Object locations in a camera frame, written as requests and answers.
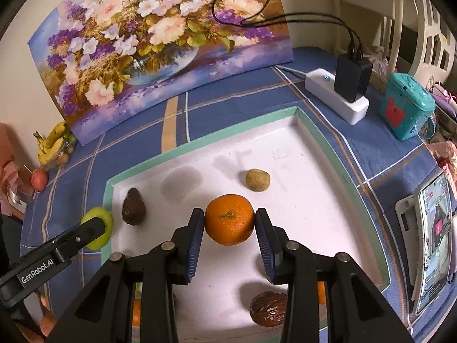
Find orange mandarin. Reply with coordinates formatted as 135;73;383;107
133;299;141;328

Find small orange tangerine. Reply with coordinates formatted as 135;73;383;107
318;281;327;305

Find long dark brown avocado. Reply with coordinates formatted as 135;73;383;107
249;291;287;328

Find green fruit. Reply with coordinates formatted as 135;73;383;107
81;207;114;251

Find small dark brown avocado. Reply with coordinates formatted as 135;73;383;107
122;188;147;226

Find orange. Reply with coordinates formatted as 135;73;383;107
204;194;255;246

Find yellowish round longan fruit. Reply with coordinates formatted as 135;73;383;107
246;169;270;192

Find person's left hand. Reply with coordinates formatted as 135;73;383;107
36;291;57;337

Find red apple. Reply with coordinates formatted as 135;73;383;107
31;168;49;192

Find smartphone with lit screen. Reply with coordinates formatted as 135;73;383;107
414;172;452;314

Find pink wrapped flower bouquet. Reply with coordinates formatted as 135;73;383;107
1;123;34;221

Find white phone stand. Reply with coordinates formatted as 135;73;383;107
395;195;419;287

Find yellow banana bunch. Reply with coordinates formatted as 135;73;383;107
33;121;68;166

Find glass fruit bowl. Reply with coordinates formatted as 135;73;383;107
43;131;77;170

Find white tray with teal rim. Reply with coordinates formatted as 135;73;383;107
102;108;390;342

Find pile of colourful clutter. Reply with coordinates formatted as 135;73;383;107
426;76;456;188

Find teal toy box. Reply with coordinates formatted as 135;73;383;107
379;72;435;141

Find white power strip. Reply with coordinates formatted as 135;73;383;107
305;68;370;125

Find black power adapter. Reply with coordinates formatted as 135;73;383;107
334;43;372;103

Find floral still life painting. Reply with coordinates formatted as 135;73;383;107
29;0;293;144

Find white lattice furniture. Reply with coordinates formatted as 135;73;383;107
333;0;456;89

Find black charging cables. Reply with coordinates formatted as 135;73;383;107
211;0;363;58

